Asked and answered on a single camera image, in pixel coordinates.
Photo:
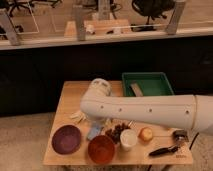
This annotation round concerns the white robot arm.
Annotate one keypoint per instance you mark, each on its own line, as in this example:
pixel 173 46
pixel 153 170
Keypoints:
pixel 189 112

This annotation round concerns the red bowl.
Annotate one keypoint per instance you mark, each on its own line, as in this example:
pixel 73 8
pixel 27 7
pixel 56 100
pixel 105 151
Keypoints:
pixel 101 149

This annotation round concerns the grey block in tray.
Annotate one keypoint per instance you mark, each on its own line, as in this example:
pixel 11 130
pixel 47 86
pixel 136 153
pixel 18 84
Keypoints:
pixel 136 89

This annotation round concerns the green plastic tray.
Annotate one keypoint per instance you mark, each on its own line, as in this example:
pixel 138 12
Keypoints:
pixel 150 83

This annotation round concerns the bunch of dark grapes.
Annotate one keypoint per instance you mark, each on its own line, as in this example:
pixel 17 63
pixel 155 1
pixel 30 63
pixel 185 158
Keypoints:
pixel 115 133

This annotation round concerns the white cup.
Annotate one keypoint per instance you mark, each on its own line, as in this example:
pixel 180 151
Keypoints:
pixel 128 139

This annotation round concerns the wooden table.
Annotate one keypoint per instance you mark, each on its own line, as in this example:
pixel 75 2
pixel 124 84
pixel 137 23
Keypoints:
pixel 69 104

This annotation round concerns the orange apple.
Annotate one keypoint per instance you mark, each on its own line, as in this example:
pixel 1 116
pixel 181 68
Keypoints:
pixel 146 134

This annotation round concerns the black office chair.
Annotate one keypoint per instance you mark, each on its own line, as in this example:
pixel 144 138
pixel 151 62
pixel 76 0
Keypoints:
pixel 152 8

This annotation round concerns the small metal black can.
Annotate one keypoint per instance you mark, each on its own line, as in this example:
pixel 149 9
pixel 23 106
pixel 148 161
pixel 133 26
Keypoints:
pixel 180 136

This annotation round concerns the black handled knife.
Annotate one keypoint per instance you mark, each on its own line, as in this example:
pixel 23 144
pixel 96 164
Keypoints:
pixel 164 150

